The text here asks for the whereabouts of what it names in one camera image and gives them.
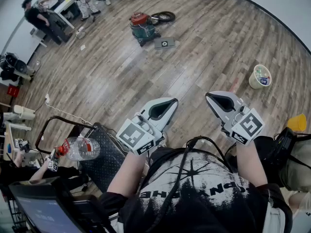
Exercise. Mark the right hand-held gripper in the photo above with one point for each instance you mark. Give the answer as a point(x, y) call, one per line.
point(247, 126)

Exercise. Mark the clear plastic water bottle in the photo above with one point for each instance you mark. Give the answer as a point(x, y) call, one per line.
point(82, 148)

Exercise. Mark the white power strip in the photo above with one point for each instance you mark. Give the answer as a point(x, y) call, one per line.
point(80, 29)
point(47, 98)

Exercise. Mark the person's left beige sneaker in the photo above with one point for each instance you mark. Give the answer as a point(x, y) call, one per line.
point(164, 138)

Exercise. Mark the yellow plastic cup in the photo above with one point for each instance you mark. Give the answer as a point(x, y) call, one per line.
point(297, 123)

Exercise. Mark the black platform cart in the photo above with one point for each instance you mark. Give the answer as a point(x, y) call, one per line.
point(104, 149)

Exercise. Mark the white waste basket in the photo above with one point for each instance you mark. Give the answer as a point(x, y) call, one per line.
point(256, 80)

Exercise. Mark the white cylindrical device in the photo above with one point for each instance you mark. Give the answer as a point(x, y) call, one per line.
point(24, 112)

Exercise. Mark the red and green vacuum cleaner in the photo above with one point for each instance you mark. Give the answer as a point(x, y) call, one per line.
point(143, 28)

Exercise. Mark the black monitor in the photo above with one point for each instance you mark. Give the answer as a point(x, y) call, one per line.
point(43, 215)

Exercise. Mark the person's black printed t-shirt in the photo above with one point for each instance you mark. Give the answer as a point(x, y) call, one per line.
point(206, 203)

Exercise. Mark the person's right forearm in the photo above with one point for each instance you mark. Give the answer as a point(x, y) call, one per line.
point(250, 164)

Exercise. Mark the small white desk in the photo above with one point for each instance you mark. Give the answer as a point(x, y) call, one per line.
point(36, 34)

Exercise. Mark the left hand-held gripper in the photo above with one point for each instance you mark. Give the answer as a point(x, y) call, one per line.
point(136, 136)

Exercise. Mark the black round device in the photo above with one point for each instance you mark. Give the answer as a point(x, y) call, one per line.
point(19, 67)

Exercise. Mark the red box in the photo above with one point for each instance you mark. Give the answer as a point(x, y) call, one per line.
point(12, 90)

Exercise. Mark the small white side table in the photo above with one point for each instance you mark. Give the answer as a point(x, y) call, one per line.
point(9, 135)

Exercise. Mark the person's left forearm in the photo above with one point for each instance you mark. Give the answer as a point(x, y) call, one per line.
point(126, 173)

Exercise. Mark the white paper scrap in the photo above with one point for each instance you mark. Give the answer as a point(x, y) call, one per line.
point(83, 47)

